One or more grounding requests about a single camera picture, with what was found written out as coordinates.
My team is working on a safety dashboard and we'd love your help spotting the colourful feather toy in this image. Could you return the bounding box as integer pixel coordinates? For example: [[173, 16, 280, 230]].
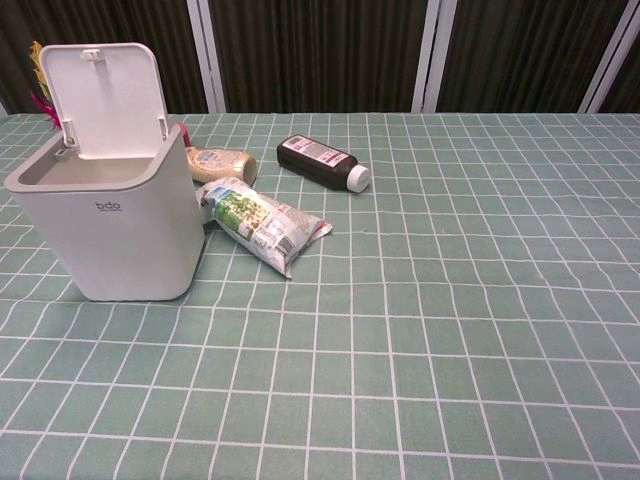
[[28, 40, 63, 132]]

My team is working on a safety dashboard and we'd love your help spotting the cream squeeze bottle red cap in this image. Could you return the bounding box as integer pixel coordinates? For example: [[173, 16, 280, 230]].
[[181, 125, 258, 183]]

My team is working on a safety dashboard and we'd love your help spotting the dark brown bottle white cap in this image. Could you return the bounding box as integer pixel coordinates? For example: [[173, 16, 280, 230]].
[[276, 134, 372, 192]]

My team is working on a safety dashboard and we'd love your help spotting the green checkered tablecloth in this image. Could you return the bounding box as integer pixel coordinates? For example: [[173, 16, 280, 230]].
[[0, 111, 640, 480]]

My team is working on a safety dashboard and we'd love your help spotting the dark pleated folding screen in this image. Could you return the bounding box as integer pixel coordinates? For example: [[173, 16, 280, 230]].
[[0, 0, 640, 115]]

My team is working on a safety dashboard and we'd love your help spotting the white plastic trash bin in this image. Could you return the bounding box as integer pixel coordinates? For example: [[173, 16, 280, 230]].
[[3, 118, 207, 303]]

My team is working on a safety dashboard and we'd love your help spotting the white plastic bin lid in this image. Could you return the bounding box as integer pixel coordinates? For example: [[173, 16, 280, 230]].
[[38, 42, 170, 161]]

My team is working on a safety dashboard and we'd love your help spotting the green printed snack bag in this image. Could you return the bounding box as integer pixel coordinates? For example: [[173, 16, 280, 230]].
[[195, 177, 334, 279]]

